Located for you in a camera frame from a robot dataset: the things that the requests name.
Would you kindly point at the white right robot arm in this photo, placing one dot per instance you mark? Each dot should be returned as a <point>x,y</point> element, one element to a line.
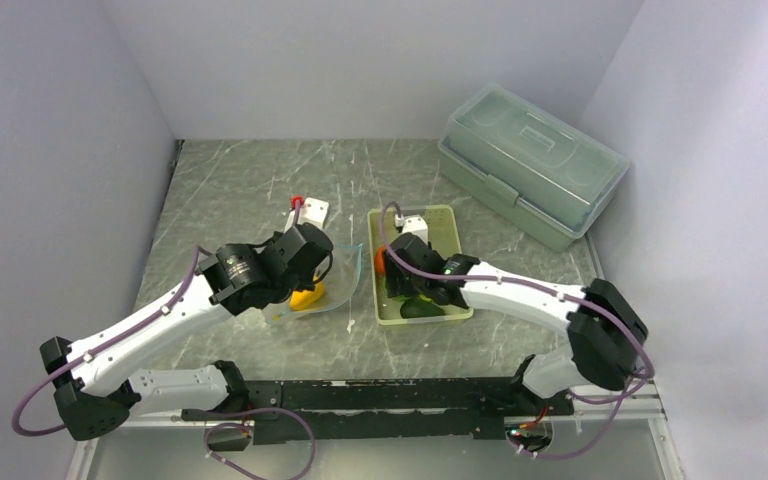
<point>602,336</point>

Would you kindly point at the pale green perforated basket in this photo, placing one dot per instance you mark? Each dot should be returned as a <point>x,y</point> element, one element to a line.
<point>444,238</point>

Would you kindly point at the yellow bell pepper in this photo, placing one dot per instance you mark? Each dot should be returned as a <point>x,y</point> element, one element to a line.
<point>302,300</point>

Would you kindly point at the clear zip top bag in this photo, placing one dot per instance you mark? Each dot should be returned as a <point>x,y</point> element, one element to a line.
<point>341,282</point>

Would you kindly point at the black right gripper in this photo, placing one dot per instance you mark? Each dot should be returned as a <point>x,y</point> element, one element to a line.
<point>396,284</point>

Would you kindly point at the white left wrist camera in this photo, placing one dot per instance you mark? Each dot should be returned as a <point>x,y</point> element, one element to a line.
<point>307,210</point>

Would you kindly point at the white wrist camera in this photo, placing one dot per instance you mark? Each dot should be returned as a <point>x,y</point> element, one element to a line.
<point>413,224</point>
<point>307,210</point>

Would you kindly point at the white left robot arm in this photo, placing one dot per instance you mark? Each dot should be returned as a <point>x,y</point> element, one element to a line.
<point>102,380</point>

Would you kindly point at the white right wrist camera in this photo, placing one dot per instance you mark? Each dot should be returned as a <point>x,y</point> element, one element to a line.
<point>413,224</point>

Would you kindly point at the orange fruit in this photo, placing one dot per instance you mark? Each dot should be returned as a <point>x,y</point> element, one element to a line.
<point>379,261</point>

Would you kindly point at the green plastic storage box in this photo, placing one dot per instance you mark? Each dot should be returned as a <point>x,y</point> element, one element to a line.
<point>544,176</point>

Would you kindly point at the dark green avocado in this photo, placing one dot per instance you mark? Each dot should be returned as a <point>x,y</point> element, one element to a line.
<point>417,307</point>

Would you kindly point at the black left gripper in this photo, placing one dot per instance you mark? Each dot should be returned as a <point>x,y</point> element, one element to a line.
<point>307,281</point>

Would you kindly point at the black mounting rail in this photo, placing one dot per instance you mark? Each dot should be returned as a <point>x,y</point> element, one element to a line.
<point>479,407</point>

